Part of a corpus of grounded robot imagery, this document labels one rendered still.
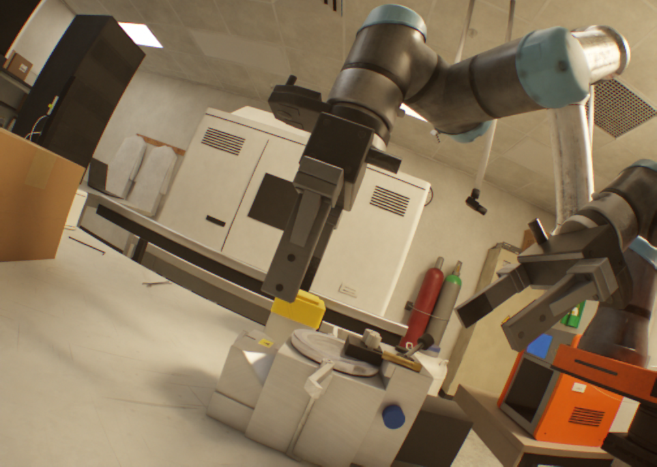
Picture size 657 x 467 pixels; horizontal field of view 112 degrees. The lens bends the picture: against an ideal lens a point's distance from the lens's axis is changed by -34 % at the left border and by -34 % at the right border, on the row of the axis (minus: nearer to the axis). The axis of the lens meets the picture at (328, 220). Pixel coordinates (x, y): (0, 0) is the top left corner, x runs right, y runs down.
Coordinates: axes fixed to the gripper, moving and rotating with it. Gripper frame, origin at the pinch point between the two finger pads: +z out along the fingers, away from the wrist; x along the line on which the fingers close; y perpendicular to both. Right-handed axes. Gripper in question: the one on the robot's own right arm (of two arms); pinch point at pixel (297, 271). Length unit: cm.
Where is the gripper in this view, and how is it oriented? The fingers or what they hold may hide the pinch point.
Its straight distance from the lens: 32.0
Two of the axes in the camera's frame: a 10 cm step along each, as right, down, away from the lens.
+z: -3.6, 9.2, -1.2
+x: 0.4, 1.4, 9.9
